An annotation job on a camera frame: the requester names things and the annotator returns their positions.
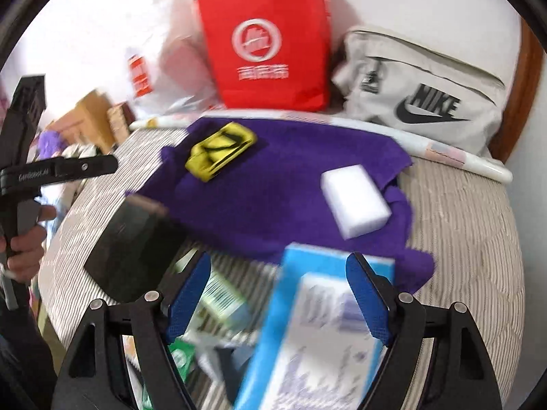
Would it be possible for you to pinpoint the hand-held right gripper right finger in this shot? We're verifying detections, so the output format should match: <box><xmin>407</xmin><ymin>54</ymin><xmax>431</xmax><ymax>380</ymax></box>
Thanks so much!
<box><xmin>345</xmin><ymin>252</ymin><xmax>503</xmax><ymax>410</ymax></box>

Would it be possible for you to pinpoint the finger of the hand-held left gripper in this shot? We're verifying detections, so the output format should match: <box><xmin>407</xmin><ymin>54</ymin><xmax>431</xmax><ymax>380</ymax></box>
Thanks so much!
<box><xmin>55</xmin><ymin>155</ymin><xmax>119</xmax><ymax>179</ymax></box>

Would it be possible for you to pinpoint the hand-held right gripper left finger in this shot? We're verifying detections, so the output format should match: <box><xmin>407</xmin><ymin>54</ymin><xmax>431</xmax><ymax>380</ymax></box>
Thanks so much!
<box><xmin>53</xmin><ymin>250</ymin><xmax>212</xmax><ymax>410</ymax></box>

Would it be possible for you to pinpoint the blue cardboard box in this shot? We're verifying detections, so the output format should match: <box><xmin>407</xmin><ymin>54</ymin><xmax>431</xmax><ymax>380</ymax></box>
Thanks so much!
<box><xmin>233</xmin><ymin>243</ymin><xmax>396</xmax><ymax>410</ymax></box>

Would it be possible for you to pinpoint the long black watch strap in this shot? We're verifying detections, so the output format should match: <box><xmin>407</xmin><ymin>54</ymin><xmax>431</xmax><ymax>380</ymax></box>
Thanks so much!
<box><xmin>209</xmin><ymin>344</ymin><xmax>257</xmax><ymax>406</ymax></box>

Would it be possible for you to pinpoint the person's left forearm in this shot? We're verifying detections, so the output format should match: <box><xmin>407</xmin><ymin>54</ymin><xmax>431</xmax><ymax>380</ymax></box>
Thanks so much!
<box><xmin>0</xmin><ymin>279</ymin><xmax>58</xmax><ymax>410</ymax></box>

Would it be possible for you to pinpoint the person's left hand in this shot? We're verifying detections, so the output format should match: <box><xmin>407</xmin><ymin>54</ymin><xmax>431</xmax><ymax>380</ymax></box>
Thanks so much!
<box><xmin>0</xmin><ymin>205</ymin><xmax>58</xmax><ymax>281</ymax></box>

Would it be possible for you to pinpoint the purple plush item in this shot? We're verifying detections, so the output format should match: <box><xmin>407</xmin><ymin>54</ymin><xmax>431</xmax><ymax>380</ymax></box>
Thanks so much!
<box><xmin>38</xmin><ymin>132</ymin><xmax>66</xmax><ymax>161</ymax></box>

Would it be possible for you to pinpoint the wooden nightstand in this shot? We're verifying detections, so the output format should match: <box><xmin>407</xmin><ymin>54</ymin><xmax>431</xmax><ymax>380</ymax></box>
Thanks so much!
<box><xmin>55</xmin><ymin>89</ymin><xmax>117</xmax><ymax>155</ymax></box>

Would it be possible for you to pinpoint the patterned brown book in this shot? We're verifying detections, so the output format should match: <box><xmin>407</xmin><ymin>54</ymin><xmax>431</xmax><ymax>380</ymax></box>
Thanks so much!
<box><xmin>107</xmin><ymin>101</ymin><xmax>138</xmax><ymax>138</ymax></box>

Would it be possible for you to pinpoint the small green packet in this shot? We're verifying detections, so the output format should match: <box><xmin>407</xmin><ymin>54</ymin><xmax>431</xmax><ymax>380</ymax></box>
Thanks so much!
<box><xmin>166</xmin><ymin>339</ymin><xmax>197</xmax><ymax>394</ymax></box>

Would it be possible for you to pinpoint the dark green book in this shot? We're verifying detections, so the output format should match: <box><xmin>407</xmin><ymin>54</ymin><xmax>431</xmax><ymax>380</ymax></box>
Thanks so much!
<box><xmin>83</xmin><ymin>195</ymin><xmax>187</xmax><ymax>305</ymax></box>

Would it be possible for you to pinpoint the white sponge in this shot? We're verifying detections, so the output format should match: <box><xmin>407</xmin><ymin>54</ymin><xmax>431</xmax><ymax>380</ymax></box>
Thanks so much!
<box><xmin>320</xmin><ymin>166</ymin><xmax>393</xmax><ymax>240</ymax></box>

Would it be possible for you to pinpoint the striped bed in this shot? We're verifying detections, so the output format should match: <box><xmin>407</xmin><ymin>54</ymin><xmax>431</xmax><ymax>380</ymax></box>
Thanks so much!
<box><xmin>38</xmin><ymin>126</ymin><xmax>527</xmax><ymax>410</ymax></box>

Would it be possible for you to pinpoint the yellow toy car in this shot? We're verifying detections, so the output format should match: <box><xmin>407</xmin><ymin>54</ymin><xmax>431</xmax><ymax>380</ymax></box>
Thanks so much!
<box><xmin>185</xmin><ymin>122</ymin><xmax>259</xmax><ymax>181</ymax></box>

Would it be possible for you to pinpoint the purple cloth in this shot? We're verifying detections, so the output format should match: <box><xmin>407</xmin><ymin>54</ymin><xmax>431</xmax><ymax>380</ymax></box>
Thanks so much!
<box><xmin>125</xmin><ymin>115</ymin><xmax>435</xmax><ymax>292</ymax></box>

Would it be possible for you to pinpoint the white plastic shopping bag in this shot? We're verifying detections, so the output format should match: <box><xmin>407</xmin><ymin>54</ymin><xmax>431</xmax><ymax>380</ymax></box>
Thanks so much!
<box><xmin>126</xmin><ymin>0</ymin><xmax>224</xmax><ymax>117</ymax></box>

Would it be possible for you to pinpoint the printed paper roll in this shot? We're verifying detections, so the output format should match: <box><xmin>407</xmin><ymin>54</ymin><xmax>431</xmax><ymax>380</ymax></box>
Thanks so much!
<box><xmin>130</xmin><ymin>112</ymin><xmax>513</xmax><ymax>185</ymax></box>

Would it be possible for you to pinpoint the grey waist bag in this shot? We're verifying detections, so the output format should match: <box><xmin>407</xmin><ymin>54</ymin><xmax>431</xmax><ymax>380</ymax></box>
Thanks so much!
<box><xmin>331</xmin><ymin>26</ymin><xmax>508</xmax><ymax>157</ymax></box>

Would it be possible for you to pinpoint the red paper bag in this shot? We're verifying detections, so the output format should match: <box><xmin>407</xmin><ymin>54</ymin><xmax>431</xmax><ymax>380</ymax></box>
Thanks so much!
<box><xmin>194</xmin><ymin>0</ymin><xmax>334</xmax><ymax>109</ymax></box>

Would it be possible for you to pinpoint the wooden headboard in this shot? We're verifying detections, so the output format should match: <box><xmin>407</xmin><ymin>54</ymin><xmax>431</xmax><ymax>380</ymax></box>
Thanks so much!
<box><xmin>491</xmin><ymin>19</ymin><xmax>547</xmax><ymax>164</ymax></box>

